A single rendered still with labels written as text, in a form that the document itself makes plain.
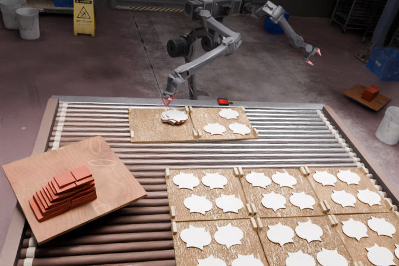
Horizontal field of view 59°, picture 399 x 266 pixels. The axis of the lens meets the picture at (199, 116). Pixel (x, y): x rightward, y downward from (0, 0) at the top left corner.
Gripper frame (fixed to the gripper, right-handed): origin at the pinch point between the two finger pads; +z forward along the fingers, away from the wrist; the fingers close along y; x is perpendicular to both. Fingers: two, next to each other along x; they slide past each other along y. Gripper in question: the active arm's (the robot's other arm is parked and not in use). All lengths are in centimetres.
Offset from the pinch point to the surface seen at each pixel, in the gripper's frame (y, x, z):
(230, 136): 2.7, -43.8, 13.1
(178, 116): -0.8, -8.0, 8.1
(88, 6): 273, 224, 63
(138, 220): -80, -17, 17
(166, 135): -15.5, -6.0, 13.8
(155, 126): -10.3, 3.8, 13.9
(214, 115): 20.4, -27.7, 13.2
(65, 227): -105, 5, 5
